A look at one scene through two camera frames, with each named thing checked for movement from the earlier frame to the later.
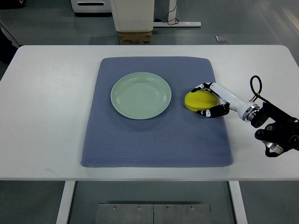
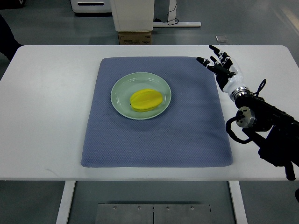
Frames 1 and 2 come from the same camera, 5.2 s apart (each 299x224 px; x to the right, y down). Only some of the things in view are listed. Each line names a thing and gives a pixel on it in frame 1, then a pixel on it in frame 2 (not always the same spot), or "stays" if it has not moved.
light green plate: x=141 y=95 stays
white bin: x=132 y=16 stays
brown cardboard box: x=133 y=38 stays
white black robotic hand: x=248 y=111 -> x=227 y=71
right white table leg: x=238 y=202 stays
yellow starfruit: x=200 y=100 -> x=144 y=100
